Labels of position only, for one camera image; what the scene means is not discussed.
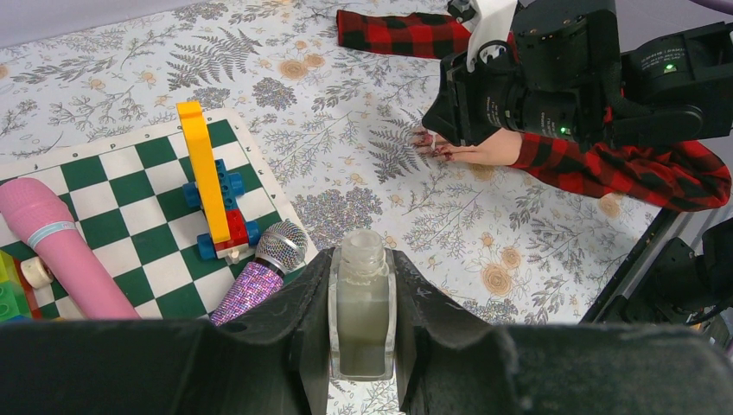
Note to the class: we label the green white checkered board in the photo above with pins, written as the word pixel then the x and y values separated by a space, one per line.
pixel 125 194

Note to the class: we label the floral patterned table mat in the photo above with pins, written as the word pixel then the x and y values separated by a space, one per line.
pixel 334 126

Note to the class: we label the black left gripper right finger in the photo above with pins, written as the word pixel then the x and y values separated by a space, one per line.
pixel 449 361

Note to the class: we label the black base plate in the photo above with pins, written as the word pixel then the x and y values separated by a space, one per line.
pixel 624 273

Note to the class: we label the stacked colourful toy bricks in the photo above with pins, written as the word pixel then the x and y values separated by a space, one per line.
pixel 17 297

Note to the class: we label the red black plaid sleeve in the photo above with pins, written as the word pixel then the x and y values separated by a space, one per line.
pixel 684 177

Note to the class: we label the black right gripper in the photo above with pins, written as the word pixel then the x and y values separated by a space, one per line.
pixel 549 88

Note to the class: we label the purple nail polish bottle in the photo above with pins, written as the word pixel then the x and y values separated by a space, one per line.
pixel 281 250

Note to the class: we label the clear nail polish bottle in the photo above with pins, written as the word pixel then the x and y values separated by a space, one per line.
pixel 362 308

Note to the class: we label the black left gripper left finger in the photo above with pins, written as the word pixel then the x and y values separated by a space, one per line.
pixel 280 364

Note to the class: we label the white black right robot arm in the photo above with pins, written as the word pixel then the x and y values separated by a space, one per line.
pixel 671 89

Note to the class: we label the yellow toy block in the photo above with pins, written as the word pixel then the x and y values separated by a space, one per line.
pixel 201 156

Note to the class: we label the pink cylindrical toy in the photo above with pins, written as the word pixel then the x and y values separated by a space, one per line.
pixel 43 222

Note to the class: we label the blue red toy bricks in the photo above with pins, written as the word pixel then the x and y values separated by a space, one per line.
pixel 243 234

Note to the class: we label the mannequin hand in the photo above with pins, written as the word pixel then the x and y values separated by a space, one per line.
pixel 500 149

